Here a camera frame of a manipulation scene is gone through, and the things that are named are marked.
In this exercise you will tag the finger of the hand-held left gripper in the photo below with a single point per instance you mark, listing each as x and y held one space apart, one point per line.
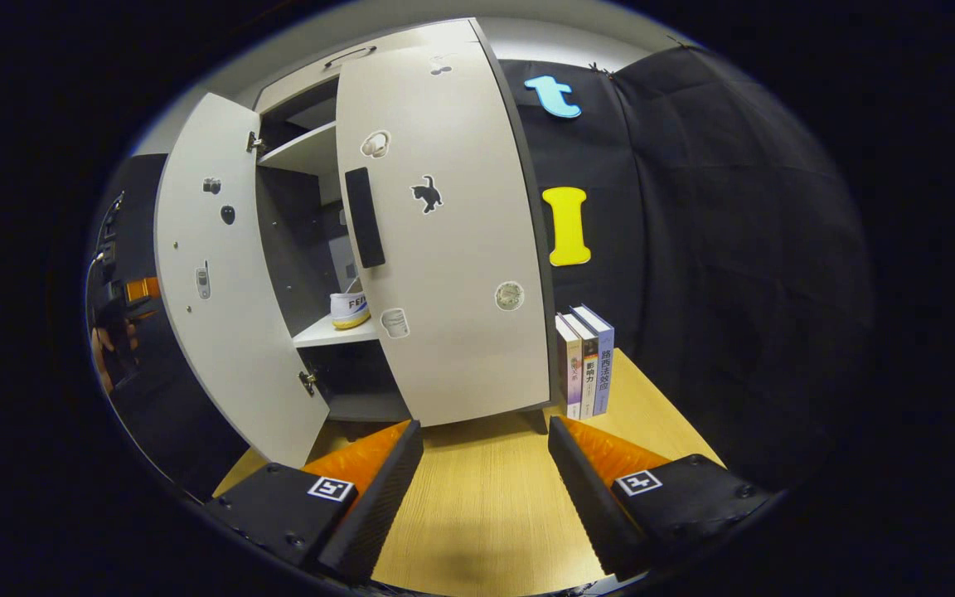
143 288

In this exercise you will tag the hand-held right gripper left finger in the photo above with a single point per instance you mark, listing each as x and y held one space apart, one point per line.
378 502

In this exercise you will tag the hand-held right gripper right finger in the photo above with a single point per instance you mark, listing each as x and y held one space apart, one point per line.
589 506

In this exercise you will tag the white shoe cabinet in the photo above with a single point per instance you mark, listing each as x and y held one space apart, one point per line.
328 332

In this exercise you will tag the white canvas shoe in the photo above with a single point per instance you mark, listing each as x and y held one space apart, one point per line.
351 311

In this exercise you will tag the white spine book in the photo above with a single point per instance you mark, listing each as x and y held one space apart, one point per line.
573 381

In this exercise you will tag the blue spine book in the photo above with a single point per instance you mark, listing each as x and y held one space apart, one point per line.
604 365

